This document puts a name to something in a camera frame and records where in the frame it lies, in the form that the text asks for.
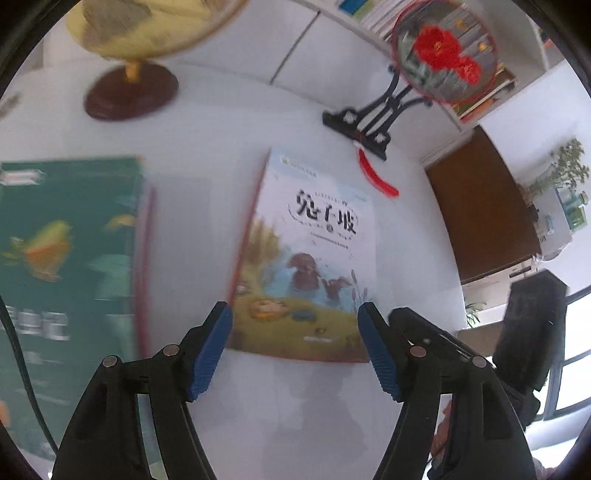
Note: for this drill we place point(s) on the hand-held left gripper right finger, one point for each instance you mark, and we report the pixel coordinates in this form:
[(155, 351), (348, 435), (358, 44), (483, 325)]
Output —
[(383, 360)]

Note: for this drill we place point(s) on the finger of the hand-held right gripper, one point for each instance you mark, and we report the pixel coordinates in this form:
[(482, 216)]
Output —
[(429, 334)]

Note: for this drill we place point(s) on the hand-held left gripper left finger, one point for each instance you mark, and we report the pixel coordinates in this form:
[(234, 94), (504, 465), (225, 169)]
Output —
[(210, 355)]

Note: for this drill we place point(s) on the duck pond cover book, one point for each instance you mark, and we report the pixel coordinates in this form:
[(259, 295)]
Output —
[(314, 258)]

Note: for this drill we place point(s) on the dark green insect cover book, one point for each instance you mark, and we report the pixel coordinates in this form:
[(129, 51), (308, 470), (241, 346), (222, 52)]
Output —
[(69, 286)]

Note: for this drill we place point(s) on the row of pale assorted books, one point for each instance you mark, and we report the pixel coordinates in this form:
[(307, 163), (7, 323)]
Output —
[(369, 11)]

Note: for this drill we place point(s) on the window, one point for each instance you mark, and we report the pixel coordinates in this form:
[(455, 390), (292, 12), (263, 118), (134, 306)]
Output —
[(575, 332)]

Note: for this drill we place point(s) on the small green plant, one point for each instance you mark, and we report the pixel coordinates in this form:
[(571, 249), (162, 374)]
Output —
[(474, 314)]

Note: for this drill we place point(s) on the beige side cabinet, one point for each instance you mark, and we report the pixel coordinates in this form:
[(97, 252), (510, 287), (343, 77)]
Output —
[(489, 295)]

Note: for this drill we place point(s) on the white appliance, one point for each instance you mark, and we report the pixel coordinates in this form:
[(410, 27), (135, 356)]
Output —
[(558, 240)]

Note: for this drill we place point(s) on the green glass jars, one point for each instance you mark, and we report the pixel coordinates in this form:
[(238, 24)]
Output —
[(575, 212)]

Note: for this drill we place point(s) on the brown wooden cabinet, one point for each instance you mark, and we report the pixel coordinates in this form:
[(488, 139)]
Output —
[(485, 207)]

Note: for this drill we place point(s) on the tall potted plant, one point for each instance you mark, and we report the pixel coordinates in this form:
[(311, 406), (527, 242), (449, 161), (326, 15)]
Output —
[(565, 168)]

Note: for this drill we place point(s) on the red tassel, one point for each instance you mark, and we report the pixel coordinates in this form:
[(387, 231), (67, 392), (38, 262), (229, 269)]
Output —
[(374, 173)]

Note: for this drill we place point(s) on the embroidered round fan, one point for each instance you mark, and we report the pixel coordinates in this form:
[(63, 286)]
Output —
[(443, 50)]

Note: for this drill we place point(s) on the white bookshelf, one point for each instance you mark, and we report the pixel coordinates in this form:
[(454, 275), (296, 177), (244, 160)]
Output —
[(300, 50)]

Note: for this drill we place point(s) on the antique yellow globe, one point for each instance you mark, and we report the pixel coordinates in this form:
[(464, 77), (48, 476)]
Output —
[(138, 27)]

